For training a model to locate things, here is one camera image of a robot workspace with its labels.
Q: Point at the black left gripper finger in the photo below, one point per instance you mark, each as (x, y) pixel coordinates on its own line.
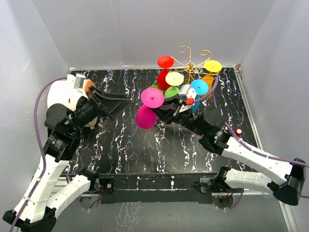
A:
(106, 95)
(112, 108)

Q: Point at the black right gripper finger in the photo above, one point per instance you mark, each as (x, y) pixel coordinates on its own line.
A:
(170, 105)
(165, 115)

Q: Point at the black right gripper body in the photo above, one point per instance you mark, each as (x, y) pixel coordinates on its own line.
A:
(187, 119)

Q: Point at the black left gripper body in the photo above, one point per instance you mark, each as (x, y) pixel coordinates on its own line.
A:
(87, 112)

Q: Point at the pink plastic wine glass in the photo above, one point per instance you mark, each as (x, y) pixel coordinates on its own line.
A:
(151, 98)

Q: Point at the green wine glass front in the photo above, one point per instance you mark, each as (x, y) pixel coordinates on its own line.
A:
(174, 79)

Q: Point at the green wine glass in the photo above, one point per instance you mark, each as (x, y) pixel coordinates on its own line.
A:
(174, 79)
(156, 87)

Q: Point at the blue plastic wine glass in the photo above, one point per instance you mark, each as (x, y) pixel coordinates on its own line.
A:
(201, 87)

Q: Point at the orange plastic wine glass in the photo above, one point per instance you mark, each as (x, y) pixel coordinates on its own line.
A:
(213, 67)

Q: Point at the red plastic wine glass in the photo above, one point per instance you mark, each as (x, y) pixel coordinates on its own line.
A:
(164, 62)

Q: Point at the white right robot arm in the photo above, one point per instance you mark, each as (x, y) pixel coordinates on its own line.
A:
(282, 178)

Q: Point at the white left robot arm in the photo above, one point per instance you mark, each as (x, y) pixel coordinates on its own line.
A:
(38, 210)

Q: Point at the white cylinder with coloured lid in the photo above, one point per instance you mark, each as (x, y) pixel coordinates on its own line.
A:
(63, 92)

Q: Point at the red emergency stop button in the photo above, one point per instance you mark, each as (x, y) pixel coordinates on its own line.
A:
(238, 132)

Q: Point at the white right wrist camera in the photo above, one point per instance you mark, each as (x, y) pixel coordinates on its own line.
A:
(188, 94)

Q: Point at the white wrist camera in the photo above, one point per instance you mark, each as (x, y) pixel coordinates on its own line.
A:
(188, 94)
(76, 81)

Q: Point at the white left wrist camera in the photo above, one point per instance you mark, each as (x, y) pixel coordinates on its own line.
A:
(76, 81)

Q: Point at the gold wire wine glass rack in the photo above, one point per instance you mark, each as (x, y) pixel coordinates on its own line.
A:
(190, 67)

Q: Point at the black front mounting rail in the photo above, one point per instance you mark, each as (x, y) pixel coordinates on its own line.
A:
(163, 188)

